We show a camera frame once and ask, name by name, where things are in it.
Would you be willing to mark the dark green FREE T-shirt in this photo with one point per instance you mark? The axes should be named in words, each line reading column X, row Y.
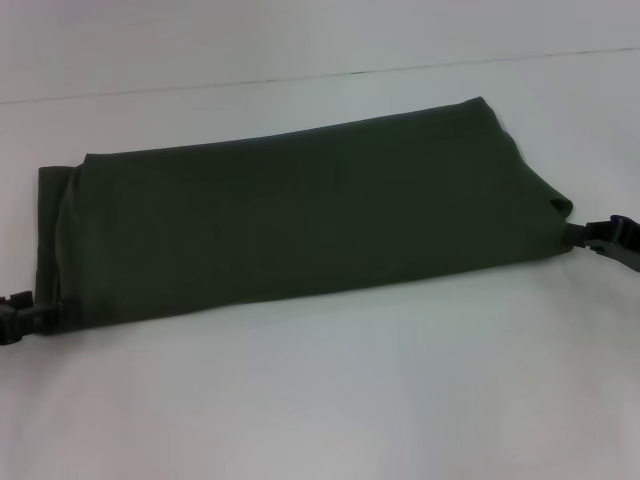
column 300, row 225

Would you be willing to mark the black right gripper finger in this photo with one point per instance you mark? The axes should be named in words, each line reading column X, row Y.
column 612, row 255
column 600, row 229

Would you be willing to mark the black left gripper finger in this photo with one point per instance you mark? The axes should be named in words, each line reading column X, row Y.
column 30, row 315

